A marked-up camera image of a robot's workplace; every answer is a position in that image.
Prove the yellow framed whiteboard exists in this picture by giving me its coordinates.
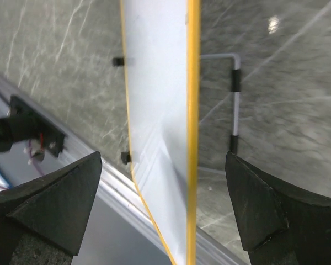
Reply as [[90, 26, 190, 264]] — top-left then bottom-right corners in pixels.
[[120, 1, 201, 264]]

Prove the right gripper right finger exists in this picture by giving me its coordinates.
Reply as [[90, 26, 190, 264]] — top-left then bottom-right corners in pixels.
[[225, 152, 331, 264]]

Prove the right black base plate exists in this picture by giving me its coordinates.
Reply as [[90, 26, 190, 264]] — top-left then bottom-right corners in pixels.
[[4, 96, 65, 157]]

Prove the metal whiteboard stand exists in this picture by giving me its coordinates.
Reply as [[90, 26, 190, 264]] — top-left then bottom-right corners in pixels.
[[112, 53, 241, 165]]

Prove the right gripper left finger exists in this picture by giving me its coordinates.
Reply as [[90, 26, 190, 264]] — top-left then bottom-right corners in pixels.
[[0, 151, 102, 264]]

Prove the aluminium mounting rail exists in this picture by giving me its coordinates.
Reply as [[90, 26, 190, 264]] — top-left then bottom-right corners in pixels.
[[0, 65, 249, 265]]

